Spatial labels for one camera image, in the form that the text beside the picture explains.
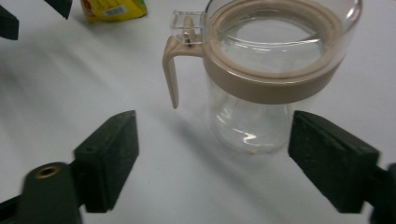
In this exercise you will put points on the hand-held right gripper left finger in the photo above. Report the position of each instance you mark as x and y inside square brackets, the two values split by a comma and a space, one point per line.
[107, 161]

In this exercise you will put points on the yellow seasoning packet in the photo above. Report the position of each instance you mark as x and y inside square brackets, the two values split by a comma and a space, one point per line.
[132, 6]

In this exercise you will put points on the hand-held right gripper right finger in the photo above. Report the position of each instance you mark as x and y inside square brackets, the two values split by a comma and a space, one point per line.
[333, 161]

